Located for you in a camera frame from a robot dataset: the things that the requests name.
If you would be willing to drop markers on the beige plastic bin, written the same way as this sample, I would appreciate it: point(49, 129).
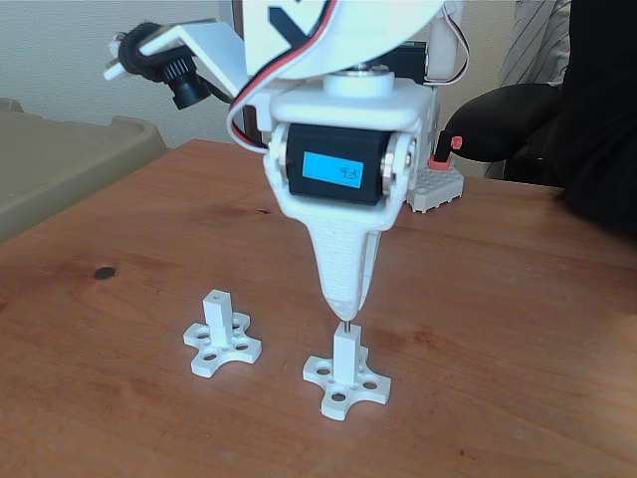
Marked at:
point(60, 159)

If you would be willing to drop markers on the black camera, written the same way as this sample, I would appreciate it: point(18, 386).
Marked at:
point(186, 84)

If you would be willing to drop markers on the white camera bracket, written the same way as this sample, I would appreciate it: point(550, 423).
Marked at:
point(209, 45)

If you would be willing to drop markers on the black office chair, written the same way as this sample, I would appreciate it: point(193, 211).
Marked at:
point(502, 114)

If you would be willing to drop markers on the striped cloth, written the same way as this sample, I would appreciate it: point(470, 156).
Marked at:
point(537, 45)

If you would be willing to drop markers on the white printed stand with hole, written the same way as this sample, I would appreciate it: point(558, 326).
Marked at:
point(346, 363)
point(217, 318)

